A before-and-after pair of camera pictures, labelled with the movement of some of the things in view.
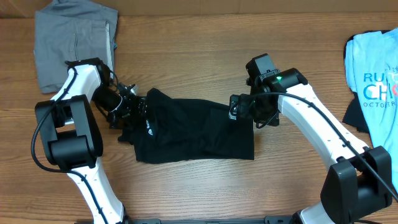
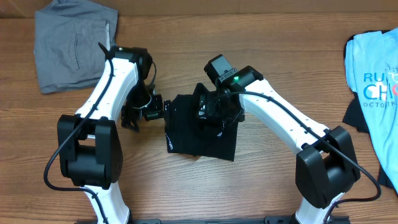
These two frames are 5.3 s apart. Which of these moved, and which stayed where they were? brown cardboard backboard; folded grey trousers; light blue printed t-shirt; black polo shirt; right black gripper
Moved: right black gripper; black polo shirt
Stayed: brown cardboard backboard; light blue printed t-shirt; folded grey trousers
